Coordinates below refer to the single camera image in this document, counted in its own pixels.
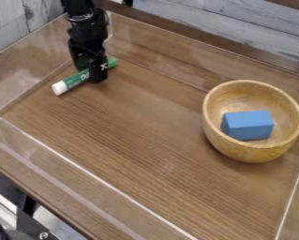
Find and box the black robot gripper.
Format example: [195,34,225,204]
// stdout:
[60,0,108,83]

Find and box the green Expo marker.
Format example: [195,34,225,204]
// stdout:
[50,56,117,96]

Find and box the brown wooden bowl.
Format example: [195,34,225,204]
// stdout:
[201,80,299,163]

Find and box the blue rectangular block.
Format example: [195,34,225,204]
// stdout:
[220,111,273,141]

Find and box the black metal table frame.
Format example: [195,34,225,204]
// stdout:
[0,173,60,240]

